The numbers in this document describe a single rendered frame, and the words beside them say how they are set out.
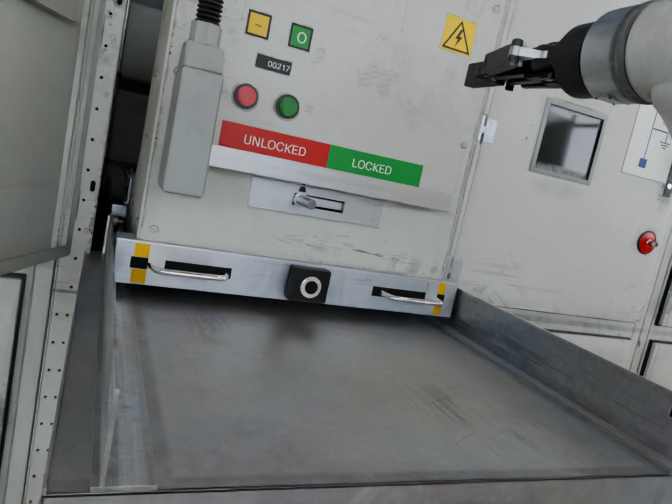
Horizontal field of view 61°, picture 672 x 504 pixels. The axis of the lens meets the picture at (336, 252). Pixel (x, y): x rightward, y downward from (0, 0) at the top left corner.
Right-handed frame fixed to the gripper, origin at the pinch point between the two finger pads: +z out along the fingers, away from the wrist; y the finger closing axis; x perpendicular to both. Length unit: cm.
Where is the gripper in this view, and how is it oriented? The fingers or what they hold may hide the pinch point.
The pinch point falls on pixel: (486, 74)
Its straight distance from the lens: 80.5
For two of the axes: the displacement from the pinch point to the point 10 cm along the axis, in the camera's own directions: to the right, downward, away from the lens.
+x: 2.1, -9.7, -1.4
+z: -3.6, -2.1, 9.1
